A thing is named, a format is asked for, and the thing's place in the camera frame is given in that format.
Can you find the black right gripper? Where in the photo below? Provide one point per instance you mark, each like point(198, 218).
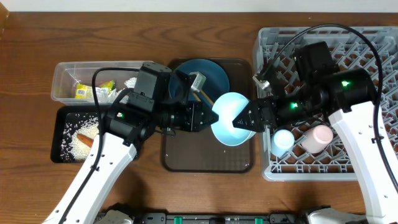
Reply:
point(258, 109)

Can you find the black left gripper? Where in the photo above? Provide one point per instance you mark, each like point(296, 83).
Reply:
point(194, 112)

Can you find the light blue bowl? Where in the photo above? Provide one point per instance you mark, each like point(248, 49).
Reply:
point(227, 107)

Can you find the light blue plastic cup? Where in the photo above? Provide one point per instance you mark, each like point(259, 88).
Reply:
point(282, 142)

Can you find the pink plastic cup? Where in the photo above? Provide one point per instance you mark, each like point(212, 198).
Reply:
point(317, 138)

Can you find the orange carrot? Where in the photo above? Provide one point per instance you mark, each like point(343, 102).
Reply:
point(85, 140)

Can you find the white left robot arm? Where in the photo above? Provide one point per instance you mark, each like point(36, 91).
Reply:
point(158, 103)

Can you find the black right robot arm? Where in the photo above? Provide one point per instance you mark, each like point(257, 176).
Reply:
point(348, 99)

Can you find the grey plastic dishwasher rack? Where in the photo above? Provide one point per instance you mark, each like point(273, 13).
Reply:
point(349, 52)

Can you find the wooden chopstick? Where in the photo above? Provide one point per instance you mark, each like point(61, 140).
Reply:
point(196, 96)
point(207, 97)

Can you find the dark blue plate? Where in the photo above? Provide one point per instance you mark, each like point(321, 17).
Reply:
point(217, 81)

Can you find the black tray bin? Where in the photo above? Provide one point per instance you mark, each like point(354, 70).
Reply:
point(59, 124)

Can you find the pile of white rice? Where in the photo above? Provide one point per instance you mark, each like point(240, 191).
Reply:
point(71, 148)

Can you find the clear plastic bin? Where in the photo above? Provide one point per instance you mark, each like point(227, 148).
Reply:
point(68, 75)

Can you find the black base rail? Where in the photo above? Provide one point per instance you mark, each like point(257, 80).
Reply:
point(114, 217)

